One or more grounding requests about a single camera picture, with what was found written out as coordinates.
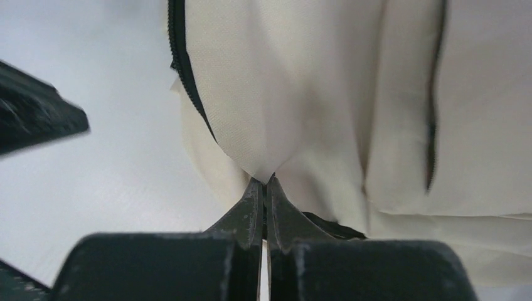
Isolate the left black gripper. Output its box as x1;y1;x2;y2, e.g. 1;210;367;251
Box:
1;61;90;156

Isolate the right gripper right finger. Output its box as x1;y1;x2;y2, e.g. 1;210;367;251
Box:
265;177;477;300

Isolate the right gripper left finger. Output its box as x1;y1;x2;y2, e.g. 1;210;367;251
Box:
50;179;263;300

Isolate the beige canvas student bag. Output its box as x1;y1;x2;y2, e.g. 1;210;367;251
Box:
166;1;531;286

